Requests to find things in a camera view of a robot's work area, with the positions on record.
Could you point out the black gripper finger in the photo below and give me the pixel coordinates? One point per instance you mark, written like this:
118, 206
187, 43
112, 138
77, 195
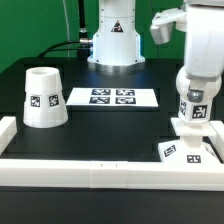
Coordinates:
195, 95

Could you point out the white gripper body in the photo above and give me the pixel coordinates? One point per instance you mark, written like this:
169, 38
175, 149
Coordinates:
204, 43

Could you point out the white lamp bulb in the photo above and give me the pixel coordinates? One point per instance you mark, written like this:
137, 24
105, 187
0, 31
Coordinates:
190, 112

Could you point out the white lamp base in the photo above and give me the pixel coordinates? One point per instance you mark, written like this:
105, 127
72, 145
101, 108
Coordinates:
189, 148

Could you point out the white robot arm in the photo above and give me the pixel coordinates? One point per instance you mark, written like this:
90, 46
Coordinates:
117, 44

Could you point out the white lamp hood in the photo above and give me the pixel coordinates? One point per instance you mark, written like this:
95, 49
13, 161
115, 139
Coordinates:
44, 105

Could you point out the white marker sheet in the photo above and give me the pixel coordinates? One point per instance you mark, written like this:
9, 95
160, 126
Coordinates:
112, 97

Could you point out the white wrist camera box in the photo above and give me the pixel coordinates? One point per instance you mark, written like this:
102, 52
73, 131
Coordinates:
163, 22

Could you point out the white front fence wall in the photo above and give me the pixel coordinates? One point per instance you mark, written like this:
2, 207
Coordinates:
110, 174

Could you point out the white left fence wall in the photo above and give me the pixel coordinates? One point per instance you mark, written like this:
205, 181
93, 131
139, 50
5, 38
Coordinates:
8, 130

